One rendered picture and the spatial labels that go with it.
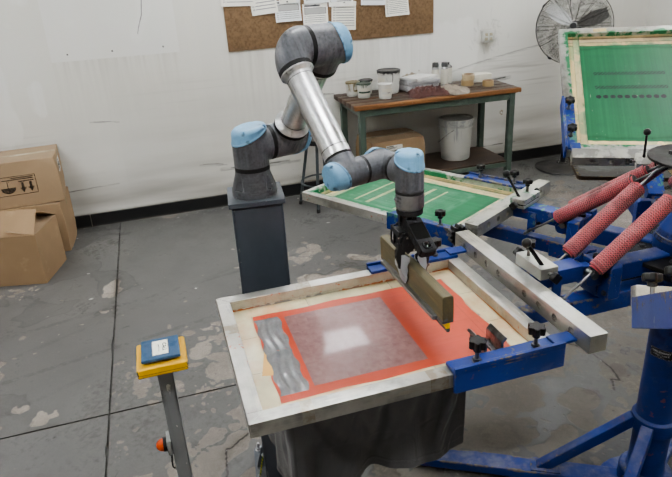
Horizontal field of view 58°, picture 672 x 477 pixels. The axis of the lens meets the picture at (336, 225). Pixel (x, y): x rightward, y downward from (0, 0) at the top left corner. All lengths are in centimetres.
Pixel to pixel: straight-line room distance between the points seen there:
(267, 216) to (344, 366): 66
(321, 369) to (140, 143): 395
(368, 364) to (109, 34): 403
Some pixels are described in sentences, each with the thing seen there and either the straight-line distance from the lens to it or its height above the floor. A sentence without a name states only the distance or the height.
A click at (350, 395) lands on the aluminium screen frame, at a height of 99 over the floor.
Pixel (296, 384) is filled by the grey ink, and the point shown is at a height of 96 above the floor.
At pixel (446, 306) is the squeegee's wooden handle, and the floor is 112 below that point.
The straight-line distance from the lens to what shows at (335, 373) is 154.
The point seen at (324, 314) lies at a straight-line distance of 178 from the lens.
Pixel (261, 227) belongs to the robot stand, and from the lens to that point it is 202.
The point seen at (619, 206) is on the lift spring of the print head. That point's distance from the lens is 201.
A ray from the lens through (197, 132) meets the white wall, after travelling 529.
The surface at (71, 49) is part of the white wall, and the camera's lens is 519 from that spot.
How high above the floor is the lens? 187
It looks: 23 degrees down
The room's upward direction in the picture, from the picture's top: 3 degrees counter-clockwise
